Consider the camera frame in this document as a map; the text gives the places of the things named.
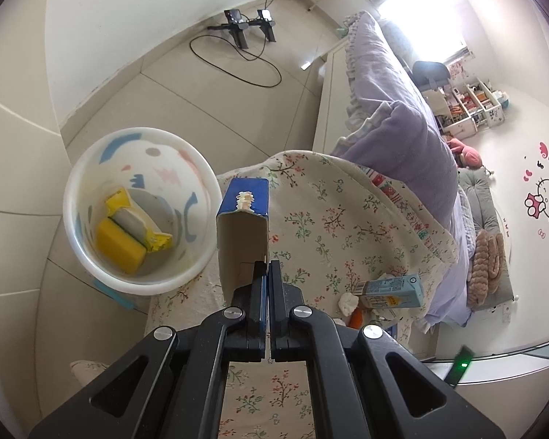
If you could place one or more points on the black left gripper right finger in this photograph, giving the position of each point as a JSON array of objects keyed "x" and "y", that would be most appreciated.
[{"x": 363, "y": 383}]

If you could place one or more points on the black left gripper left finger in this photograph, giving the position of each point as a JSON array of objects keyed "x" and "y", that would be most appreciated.
[{"x": 172, "y": 383}]

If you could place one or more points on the orange plastic wrapper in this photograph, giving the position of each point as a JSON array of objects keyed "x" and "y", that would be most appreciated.
[{"x": 357, "y": 319}]

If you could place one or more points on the light blue milk carton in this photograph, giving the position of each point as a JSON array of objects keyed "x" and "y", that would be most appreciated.
[{"x": 391, "y": 292}]

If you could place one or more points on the dark blue cardboard box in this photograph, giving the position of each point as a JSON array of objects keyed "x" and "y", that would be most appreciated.
[{"x": 242, "y": 232}]

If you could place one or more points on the white patterned trash bin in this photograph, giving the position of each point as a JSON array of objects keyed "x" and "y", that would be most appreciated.
[{"x": 165, "y": 166}]

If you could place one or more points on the crumpled white tissue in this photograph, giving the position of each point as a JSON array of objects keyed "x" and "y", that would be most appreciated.
[{"x": 347, "y": 303}]

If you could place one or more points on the brown knitted pillow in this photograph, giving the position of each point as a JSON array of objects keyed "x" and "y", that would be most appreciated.
[{"x": 486, "y": 269}]

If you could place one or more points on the floral beige blanket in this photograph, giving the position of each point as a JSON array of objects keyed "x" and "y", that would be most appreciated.
[{"x": 332, "y": 226}]

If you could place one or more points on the yellow sponge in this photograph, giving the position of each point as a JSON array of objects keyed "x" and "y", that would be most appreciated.
[{"x": 119, "y": 247}]

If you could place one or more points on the grey cushion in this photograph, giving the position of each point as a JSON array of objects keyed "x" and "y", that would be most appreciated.
[{"x": 476, "y": 185}]

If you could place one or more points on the yellow crumpled wrapper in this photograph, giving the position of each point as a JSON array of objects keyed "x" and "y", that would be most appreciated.
[{"x": 144, "y": 216}]

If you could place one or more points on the pink plush toy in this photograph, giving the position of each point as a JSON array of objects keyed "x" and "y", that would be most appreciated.
[{"x": 465, "y": 156}]

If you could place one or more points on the purple duvet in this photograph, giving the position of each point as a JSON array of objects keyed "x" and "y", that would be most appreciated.
[{"x": 392, "y": 130}]

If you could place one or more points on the white storage shelf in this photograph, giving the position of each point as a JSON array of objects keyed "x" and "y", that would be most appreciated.
[{"x": 462, "y": 111}]

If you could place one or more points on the blue chair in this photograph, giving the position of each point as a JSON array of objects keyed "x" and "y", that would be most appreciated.
[{"x": 429, "y": 75}]

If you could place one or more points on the black tripod stand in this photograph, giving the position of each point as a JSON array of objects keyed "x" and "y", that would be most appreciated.
[{"x": 237, "y": 23}]

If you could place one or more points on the Hello Kitty wall sticker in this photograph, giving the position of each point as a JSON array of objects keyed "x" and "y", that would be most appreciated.
[{"x": 536, "y": 180}]

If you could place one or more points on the white bed frame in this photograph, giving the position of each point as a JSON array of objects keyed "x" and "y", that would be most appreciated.
[{"x": 334, "y": 100}]

